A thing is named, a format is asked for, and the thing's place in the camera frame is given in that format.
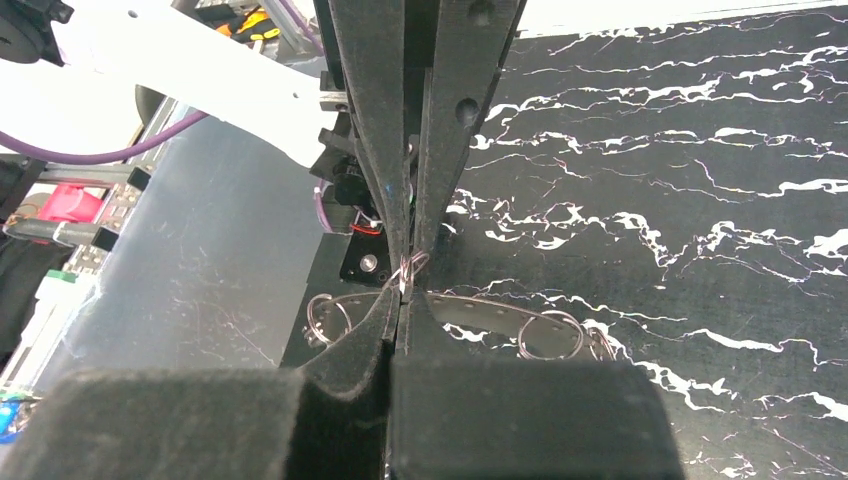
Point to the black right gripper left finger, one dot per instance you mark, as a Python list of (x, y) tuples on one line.
[(323, 420)]

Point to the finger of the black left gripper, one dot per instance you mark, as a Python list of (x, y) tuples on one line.
[(472, 40), (370, 37)]

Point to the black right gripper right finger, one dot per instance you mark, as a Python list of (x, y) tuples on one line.
[(456, 415)]

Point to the small silver split keyring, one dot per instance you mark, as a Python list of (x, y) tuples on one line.
[(404, 277)]

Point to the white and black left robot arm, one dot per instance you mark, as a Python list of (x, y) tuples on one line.
[(419, 77)]

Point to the aluminium rail frame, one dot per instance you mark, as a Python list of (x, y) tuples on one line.
[(192, 256)]

